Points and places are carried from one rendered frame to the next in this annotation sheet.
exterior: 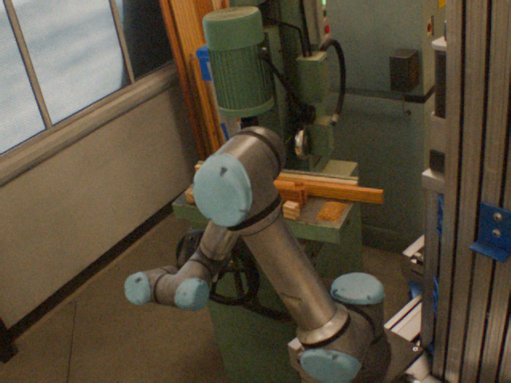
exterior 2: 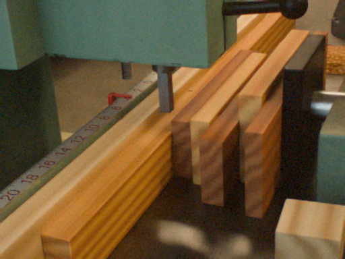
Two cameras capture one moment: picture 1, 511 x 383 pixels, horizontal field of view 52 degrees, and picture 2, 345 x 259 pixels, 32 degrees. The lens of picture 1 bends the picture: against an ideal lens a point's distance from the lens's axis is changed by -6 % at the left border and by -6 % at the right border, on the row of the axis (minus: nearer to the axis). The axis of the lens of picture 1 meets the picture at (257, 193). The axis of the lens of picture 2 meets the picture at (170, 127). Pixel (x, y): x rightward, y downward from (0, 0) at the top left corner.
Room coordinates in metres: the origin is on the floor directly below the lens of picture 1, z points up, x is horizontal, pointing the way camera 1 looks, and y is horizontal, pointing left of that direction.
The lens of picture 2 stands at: (1.68, 0.44, 1.14)
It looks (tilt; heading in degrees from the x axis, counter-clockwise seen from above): 25 degrees down; 264
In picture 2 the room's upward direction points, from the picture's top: 4 degrees counter-clockwise
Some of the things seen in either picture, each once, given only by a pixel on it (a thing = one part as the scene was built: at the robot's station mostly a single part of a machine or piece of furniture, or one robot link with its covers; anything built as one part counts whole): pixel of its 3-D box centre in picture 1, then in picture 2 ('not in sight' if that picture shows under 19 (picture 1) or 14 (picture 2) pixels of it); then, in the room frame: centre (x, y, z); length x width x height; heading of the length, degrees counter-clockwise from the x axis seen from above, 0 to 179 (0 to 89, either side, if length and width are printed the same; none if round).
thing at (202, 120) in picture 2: not in sight; (234, 112); (1.58, -0.04, 0.93); 0.17 x 0.02 x 0.06; 59
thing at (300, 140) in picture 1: (303, 141); not in sight; (1.69, -0.18, 1.02); 0.12 x 0.03 x 0.12; 149
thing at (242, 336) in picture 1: (290, 285); not in sight; (1.74, -0.07, 0.36); 0.58 x 0.45 x 0.71; 149
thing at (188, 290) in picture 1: (185, 287); not in sight; (1.00, 0.20, 1.04); 0.11 x 0.11 x 0.08; 59
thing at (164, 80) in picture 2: not in sight; (165, 81); (1.64, -0.01, 0.97); 0.01 x 0.01 x 0.05; 59
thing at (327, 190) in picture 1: (294, 186); (220, 88); (1.57, -0.12, 0.92); 0.60 x 0.02 x 0.04; 59
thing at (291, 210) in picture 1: (291, 210); not in sight; (1.43, -0.09, 0.92); 0.04 x 0.03 x 0.04; 49
